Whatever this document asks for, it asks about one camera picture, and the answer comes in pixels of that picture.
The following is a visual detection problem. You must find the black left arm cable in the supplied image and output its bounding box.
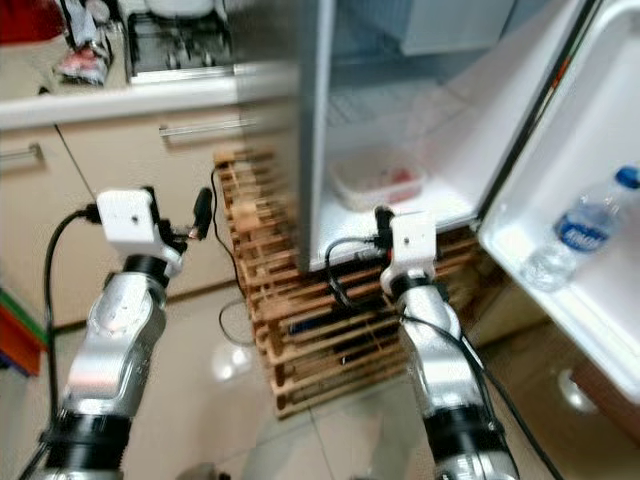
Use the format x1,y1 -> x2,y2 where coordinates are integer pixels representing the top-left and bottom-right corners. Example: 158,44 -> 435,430
43,205 -> 101,451

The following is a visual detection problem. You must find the beige kitchen cabinet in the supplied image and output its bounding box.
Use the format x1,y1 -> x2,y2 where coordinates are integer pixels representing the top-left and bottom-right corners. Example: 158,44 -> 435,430
0,40 -> 246,331

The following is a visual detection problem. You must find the white fridge door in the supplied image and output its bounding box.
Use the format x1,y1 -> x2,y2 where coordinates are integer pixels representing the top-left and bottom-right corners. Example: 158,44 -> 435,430
478,0 -> 640,401

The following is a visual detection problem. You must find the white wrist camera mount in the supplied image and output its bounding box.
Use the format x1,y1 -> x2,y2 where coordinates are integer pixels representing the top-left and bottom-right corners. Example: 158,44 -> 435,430
95,188 -> 176,263
388,210 -> 439,286

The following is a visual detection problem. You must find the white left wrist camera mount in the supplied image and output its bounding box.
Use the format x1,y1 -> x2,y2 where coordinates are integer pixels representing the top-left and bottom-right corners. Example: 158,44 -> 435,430
95,188 -> 176,263

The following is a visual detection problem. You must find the red appliance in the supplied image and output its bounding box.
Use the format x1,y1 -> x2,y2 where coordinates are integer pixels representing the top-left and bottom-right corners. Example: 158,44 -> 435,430
0,0 -> 61,43

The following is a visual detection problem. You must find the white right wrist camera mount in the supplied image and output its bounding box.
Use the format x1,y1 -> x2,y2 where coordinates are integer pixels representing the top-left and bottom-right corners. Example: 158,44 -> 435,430
388,210 -> 439,286

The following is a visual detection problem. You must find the pink white cloth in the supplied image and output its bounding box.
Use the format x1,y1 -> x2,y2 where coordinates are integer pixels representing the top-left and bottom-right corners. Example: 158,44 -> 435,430
57,0 -> 113,86

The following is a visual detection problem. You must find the grey small fridge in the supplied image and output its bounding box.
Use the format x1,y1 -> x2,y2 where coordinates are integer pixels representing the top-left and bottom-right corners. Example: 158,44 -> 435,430
225,0 -> 640,273

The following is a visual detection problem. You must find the clear water bottle blue label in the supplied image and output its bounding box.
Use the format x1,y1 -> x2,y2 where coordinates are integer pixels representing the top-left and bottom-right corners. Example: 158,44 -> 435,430
520,165 -> 640,293

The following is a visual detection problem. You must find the clear plastic food container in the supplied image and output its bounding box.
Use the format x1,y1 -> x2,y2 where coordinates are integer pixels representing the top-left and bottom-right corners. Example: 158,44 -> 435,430
328,150 -> 426,213

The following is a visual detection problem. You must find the orange green blue board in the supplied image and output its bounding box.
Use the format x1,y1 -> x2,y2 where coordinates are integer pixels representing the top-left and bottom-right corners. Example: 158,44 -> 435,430
0,290 -> 46,376

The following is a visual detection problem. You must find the metal cabinet handle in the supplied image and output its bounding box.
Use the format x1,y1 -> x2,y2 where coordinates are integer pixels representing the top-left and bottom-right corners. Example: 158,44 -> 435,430
0,143 -> 45,167
158,118 -> 246,138

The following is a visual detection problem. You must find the wooden slatted rack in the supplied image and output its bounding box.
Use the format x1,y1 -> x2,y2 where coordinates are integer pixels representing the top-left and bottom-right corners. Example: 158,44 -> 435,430
215,150 -> 511,419

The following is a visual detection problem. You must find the white pot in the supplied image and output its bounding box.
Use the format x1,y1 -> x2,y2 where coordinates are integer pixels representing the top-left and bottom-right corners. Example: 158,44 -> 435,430
145,0 -> 216,19

